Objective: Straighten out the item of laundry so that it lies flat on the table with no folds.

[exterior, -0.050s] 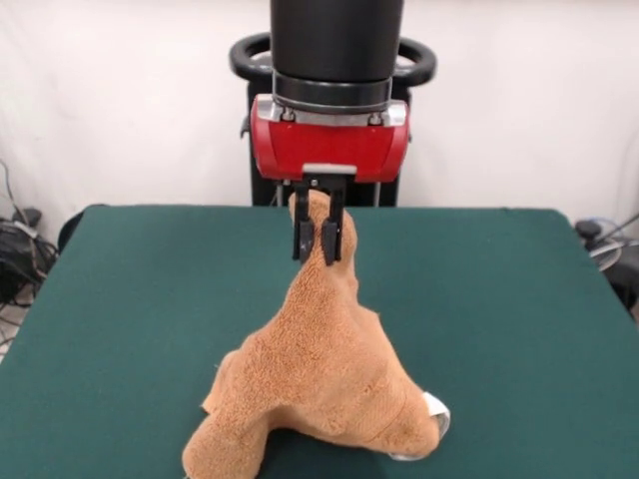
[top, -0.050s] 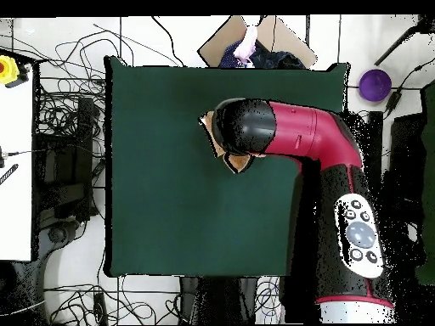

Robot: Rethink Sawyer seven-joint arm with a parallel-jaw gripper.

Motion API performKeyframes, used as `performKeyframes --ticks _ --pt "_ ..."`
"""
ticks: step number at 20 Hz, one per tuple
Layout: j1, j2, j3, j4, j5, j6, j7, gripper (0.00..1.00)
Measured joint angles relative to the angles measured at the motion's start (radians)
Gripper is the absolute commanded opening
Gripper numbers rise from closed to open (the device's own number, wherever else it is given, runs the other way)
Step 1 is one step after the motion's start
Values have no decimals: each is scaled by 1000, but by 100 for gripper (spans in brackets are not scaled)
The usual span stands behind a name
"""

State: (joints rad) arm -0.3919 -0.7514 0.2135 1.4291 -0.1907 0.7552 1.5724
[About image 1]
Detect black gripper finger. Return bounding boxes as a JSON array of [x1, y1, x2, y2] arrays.
[[320, 174, 346, 265], [291, 174, 315, 261]]

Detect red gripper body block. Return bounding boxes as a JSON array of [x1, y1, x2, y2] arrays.
[[249, 97, 411, 185]]

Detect tan terry towel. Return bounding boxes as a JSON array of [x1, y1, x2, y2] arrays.
[[180, 192, 452, 479]]

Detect dark green table cloth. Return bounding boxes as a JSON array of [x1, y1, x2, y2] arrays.
[[0, 203, 639, 479]]

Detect small black power brick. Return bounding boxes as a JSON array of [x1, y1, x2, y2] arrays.
[[12, 207, 44, 227]]

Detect black bulky object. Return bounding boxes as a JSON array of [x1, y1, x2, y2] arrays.
[[606, 258, 639, 320]]

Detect black robot pedestal with handle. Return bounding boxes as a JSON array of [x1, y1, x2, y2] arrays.
[[229, 32, 438, 207]]

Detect bundle of black cables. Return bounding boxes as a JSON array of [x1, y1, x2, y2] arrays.
[[0, 159, 61, 360]]

